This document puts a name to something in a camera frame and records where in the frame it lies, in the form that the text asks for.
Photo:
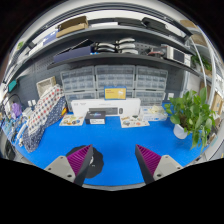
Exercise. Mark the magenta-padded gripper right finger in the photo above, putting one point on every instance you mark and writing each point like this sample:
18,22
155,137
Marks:
156,165

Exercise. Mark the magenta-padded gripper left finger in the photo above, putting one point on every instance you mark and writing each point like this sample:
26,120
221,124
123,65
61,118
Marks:
71,165

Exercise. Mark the black round mouse pad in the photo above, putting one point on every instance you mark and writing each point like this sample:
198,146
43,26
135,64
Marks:
96,160

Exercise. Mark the colourful sticker sheet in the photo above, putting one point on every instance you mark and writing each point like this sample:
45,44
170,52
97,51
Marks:
135,122
71,120

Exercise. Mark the navy dotted fabric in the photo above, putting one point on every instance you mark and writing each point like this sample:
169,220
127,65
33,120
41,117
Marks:
50,123

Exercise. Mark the small black box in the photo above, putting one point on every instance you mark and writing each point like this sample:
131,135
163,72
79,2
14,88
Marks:
95,117

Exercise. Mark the white keyboard box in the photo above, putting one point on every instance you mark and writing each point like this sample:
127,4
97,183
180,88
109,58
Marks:
80,106

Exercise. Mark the green potted plant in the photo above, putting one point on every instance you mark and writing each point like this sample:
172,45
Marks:
190,113

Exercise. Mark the white dotted fabric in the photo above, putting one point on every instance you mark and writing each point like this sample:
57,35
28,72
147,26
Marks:
45,108

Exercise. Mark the white woven basket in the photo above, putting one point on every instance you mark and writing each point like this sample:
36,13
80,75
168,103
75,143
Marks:
46,86

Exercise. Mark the yellow card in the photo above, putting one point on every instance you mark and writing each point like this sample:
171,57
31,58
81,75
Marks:
115,93

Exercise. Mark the grey plastic drawer cabinet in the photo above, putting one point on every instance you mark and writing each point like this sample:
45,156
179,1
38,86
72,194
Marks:
151,80
115,75
78,80

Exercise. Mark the dark wall shelf unit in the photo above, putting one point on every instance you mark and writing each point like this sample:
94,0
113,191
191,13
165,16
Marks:
113,58

